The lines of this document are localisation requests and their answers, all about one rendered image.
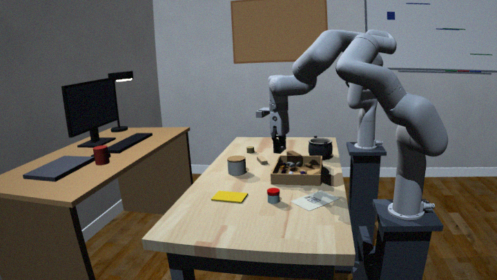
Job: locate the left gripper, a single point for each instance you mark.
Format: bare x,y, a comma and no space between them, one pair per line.
279,125

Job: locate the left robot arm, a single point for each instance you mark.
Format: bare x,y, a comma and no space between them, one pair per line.
420,126

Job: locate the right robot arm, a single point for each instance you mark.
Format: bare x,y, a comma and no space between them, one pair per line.
361,98

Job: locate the brown wooden block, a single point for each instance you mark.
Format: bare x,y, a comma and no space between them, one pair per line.
292,153

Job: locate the white recipe card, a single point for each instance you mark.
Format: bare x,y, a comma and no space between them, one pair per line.
315,200

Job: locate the grey round pot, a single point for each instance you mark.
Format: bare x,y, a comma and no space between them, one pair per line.
320,147

